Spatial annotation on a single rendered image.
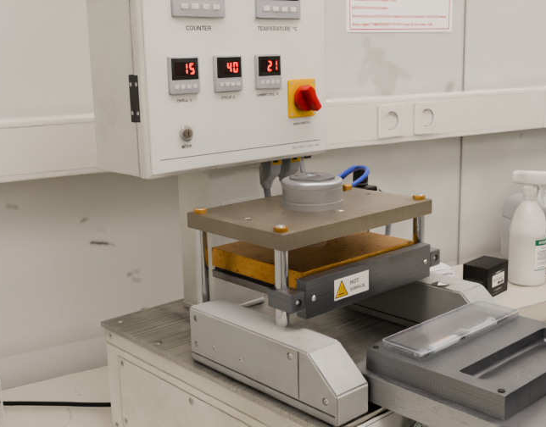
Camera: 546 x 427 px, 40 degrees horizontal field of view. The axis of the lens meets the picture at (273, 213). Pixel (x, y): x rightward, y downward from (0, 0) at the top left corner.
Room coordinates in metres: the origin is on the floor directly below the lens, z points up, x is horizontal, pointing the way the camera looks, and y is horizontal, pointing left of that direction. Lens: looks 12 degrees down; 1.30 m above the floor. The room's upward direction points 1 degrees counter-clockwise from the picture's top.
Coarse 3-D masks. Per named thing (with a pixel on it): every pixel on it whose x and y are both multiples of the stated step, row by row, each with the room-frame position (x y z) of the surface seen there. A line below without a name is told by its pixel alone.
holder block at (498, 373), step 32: (384, 352) 0.73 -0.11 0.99; (448, 352) 0.72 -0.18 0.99; (480, 352) 0.72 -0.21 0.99; (512, 352) 0.74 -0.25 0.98; (544, 352) 0.75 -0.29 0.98; (416, 384) 0.69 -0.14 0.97; (448, 384) 0.67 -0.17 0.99; (480, 384) 0.65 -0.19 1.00; (512, 384) 0.65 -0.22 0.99; (544, 384) 0.67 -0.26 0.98
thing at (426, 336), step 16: (480, 304) 0.84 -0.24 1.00; (496, 304) 0.84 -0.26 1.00; (432, 320) 0.79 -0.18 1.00; (448, 320) 0.79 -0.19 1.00; (464, 320) 0.79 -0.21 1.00; (480, 320) 0.79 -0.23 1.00; (400, 336) 0.75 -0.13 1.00; (416, 336) 0.75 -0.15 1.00; (432, 336) 0.75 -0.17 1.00; (448, 336) 0.74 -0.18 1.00
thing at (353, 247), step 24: (336, 240) 0.96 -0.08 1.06; (360, 240) 0.96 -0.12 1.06; (384, 240) 0.95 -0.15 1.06; (408, 240) 0.95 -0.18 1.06; (216, 264) 0.93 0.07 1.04; (240, 264) 0.89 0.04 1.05; (264, 264) 0.86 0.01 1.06; (288, 264) 0.85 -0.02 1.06; (312, 264) 0.84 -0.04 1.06; (336, 264) 0.85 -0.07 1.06; (264, 288) 0.86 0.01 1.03
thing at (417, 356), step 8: (448, 312) 0.82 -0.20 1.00; (496, 320) 0.79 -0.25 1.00; (504, 320) 0.80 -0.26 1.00; (512, 320) 0.81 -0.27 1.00; (480, 328) 0.77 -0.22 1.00; (488, 328) 0.78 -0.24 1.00; (496, 328) 0.79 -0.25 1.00; (464, 336) 0.75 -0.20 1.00; (472, 336) 0.76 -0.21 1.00; (384, 344) 0.74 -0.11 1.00; (392, 344) 0.73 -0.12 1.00; (448, 344) 0.73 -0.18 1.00; (456, 344) 0.74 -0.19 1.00; (400, 352) 0.72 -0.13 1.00; (408, 352) 0.71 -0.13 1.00; (416, 352) 0.70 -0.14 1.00; (432, 352) 0.71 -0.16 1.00; (440, 352) 0.72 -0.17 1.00; (424, 360) 0.70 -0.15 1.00
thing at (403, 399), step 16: (368, 384) 0.73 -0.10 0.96; (384, 384) 0.71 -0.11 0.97; (400, 384) 0.70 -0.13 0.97; (368, 400) 0.73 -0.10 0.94; (384, 400) 0.71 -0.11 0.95; (400, 400) 0.70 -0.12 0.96; (416, 400) 0.68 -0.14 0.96; (432, 400) 0.67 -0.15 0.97; (448, 400) 0.67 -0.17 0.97; (544, 400) 0.66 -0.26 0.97; (416, 416) 0.68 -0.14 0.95; (432, 416) 0.67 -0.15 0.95; (448, 416) 0.65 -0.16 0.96; (464, 416) 0.64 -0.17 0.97; (480, 416) 0.63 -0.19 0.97; (512, 416) 0.63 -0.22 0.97; (528, 416) 0.63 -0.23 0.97; (544, 416) 0.63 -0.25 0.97
